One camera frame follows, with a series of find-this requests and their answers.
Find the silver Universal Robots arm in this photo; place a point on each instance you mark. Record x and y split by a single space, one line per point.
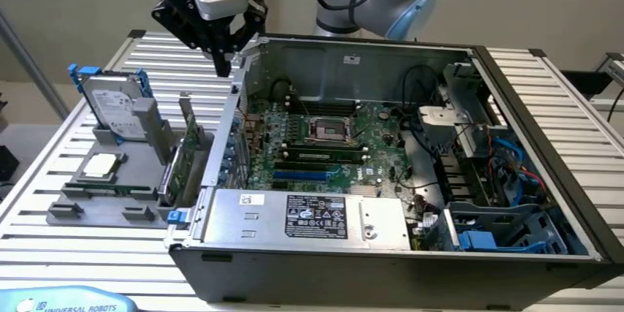
389 1

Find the hard disk with blue rails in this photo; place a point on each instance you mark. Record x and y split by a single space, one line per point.
114 107

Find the empty black RAM slots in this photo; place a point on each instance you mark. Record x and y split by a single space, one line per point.
326 107

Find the green graphics card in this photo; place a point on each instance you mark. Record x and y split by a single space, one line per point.
186 151

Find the grey metal pole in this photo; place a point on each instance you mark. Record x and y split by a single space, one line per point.
29 60

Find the CPU socket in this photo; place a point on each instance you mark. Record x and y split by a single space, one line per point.
330 129

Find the grey parts rack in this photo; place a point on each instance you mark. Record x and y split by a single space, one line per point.
136 166

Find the installed black RAM stick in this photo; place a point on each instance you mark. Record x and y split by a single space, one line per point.
324 154

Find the silver CPU chip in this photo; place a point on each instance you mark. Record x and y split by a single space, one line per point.
100 166

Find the green motherboard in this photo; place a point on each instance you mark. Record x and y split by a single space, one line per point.
374 144

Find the blue expansion slot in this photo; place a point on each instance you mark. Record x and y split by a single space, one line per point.
300 174

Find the green RAM stick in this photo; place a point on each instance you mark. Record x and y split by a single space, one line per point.
112 188

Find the silver disk bay cage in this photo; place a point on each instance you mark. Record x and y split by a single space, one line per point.
462 100

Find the blue case latch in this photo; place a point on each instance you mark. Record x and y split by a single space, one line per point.
176 217

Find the black box beside table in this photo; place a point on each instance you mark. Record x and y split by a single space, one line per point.
6 164

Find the silver power supply unit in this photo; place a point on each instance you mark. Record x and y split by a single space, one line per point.
272 224

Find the black background equipment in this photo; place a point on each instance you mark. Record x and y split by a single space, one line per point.
592 82

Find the black open PC case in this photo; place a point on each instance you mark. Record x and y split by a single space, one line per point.
389 275

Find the blue Universal Robots pendant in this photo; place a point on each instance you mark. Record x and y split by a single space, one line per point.
68 301

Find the blue disk bay bracket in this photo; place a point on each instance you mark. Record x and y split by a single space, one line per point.
478 242

